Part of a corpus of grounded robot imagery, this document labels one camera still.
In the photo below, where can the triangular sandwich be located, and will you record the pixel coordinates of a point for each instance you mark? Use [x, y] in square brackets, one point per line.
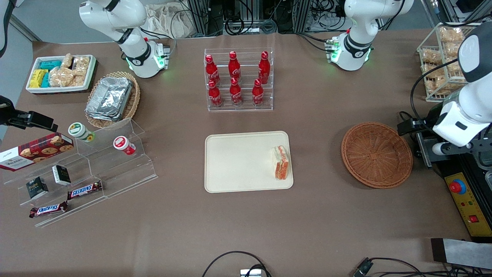
[280, 163]

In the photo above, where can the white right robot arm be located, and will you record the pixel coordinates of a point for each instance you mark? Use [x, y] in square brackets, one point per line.
[143, 57]

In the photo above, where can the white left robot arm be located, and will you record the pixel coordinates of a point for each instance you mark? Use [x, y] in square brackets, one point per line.
[351, 50]

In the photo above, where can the brown wicker basket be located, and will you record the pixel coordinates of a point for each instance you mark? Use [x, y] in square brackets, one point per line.
[376, 156]

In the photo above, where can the aluminium foil tray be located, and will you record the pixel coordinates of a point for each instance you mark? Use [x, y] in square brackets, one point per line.
[111, 96]
[100, 117]

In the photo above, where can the light oval wicker basket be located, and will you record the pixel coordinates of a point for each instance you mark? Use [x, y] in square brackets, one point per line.
[134, 98]

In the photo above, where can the beige plastic tray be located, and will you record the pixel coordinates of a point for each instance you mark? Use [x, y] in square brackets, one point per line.
[242, 161]

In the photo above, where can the red tartan cookie box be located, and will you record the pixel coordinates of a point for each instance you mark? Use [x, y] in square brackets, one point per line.
[34, 152]

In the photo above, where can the white rectangular snack bin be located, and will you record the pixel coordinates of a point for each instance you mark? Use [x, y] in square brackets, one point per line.
[57, 89]

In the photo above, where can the black metal stand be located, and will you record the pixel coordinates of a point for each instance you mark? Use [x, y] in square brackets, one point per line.
[461, 165]

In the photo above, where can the teal snack pack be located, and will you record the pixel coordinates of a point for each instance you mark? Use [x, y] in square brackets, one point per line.
[51, 64]
[46, 80]

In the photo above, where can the yellow snack pack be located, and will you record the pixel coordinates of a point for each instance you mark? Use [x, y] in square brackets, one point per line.
[36, 78]

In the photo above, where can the clear bag of crackers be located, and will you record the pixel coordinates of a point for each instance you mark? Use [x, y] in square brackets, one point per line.
[431, 57]
[433, 71]
[451, 34]
[60, 77]
[454, 67]
[438, 83]
[67, 60]
[82, 65]
[453, 50]

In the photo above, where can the green-lidded white cup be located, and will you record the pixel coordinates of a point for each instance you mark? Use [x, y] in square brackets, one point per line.
[80, 131]

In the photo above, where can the small black box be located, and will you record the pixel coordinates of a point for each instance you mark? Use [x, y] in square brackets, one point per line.
[61, 175]
[37, 187]

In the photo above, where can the clear plastic container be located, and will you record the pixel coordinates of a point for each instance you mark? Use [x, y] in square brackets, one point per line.
[489, 181]

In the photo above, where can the yellow emergency stop box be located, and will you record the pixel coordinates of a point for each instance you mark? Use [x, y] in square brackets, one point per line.
[467, 204]

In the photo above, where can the brown chocolate bar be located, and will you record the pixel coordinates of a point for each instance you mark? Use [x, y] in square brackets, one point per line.
[84, 190]
[48, 209]

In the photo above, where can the red-lidded white cup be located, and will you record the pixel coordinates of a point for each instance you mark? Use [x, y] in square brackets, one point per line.
[123, 144]

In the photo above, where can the clear acrylic stepped stand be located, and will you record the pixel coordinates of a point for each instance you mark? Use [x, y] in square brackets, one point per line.
[115, 173]

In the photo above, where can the grey metal plate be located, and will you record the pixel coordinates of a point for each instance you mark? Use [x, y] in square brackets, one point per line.
[461, 252]

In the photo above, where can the red cola bottle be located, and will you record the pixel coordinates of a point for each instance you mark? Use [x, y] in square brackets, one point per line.
[214, 95]
[264, 68]
[211, 71]
[235, 93]
[257, 94]
[234, 67]

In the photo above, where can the clear acrylic bottle rack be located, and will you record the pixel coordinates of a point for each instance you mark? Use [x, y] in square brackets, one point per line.
[246, 108]

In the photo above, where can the beige crumpled bag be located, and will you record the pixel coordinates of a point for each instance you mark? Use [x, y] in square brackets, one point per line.
[169, 19]

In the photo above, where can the small silver device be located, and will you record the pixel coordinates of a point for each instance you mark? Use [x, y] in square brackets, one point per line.
[250, 273]

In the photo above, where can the aluminium frame post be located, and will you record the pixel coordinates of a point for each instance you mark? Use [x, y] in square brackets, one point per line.
[199, 17]
[301, 15]

